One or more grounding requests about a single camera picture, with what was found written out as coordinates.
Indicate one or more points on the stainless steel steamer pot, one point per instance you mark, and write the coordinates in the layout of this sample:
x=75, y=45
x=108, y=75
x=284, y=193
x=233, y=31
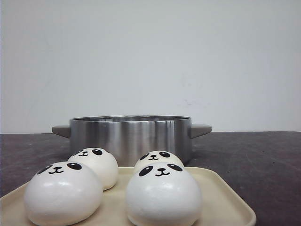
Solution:
x=130, y=137

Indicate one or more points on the panda bun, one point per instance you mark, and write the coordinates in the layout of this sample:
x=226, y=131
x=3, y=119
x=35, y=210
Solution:
x=62, y=194
x=157, y=156
x=101, y=162
x=163, y=194

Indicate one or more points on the beige rectangular tray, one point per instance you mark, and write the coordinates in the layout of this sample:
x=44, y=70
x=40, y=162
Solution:
x=222, y=206

